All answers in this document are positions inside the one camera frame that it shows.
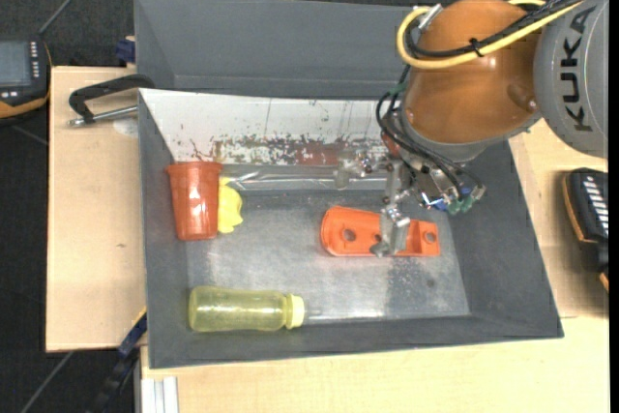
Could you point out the pale wood flat board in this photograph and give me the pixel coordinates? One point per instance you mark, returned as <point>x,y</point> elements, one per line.
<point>92,208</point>

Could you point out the orange plastic cup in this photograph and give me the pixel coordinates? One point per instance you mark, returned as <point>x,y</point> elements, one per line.
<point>194,203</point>

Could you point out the yellow crumpled cloth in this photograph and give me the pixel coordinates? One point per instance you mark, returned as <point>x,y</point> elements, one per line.
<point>229,208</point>

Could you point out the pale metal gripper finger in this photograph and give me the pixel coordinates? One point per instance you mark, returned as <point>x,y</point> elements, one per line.
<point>394,234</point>
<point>350,167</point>

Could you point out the yellow clear plastic bottle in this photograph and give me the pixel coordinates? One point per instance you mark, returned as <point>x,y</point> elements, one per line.
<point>237,309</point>

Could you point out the orange flat block with holes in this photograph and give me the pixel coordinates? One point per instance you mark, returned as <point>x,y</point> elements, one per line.
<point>348,234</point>

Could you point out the grey metal bin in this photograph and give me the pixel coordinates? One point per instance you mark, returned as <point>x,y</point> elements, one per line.
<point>290,48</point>

